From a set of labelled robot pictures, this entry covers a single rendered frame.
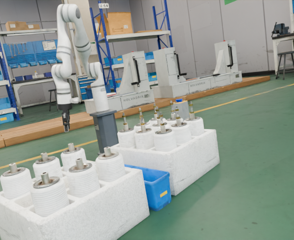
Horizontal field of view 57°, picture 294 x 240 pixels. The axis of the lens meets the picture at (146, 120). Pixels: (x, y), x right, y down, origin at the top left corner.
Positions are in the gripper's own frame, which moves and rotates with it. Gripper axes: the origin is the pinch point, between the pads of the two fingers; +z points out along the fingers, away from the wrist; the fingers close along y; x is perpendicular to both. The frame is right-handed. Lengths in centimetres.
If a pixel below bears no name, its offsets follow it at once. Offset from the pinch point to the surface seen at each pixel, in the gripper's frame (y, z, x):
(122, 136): 25.4, -0.5, 28.1
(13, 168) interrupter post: 56, -1, -12
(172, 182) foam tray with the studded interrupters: 52, 13, 45
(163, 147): 45, 0, 44
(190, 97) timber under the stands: -228, 25, 151
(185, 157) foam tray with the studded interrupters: 45, 5, 53
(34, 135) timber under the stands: -146, 43, -53
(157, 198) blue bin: 61, 14, 37
